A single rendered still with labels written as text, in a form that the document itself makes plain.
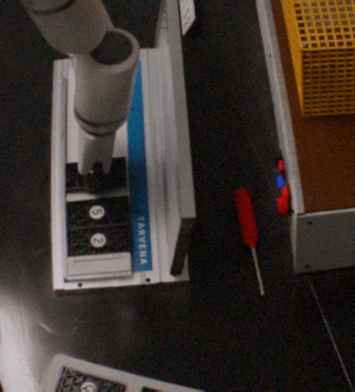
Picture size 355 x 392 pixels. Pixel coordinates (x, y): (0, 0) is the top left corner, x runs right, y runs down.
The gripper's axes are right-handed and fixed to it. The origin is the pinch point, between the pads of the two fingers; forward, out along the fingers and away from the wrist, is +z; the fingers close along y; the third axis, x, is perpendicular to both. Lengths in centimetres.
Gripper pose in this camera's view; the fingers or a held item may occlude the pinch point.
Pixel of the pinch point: (93, 167)
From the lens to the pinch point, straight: 177.6
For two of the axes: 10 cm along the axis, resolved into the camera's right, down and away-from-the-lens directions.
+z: -1.2, 5.0, 8.6
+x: 9.9, 0.1, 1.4
